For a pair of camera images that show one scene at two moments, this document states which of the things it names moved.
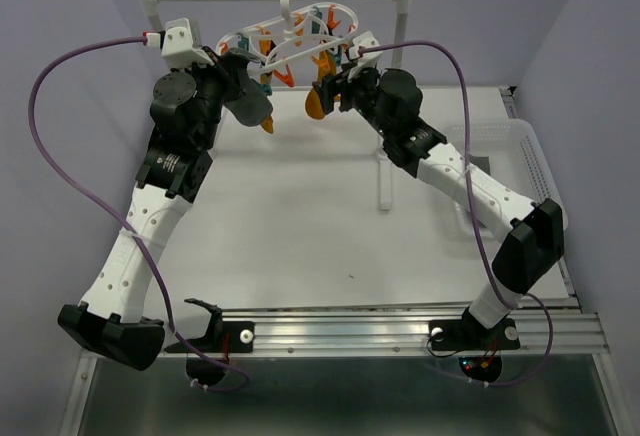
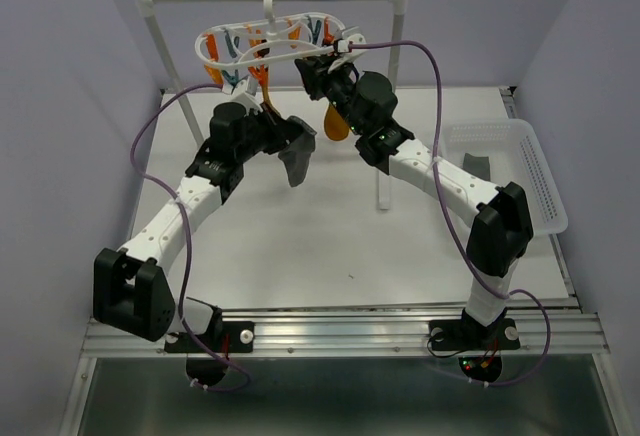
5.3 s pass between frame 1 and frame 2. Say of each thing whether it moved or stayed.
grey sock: moved
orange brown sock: moved
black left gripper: moved
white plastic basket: stayed
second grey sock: stayed
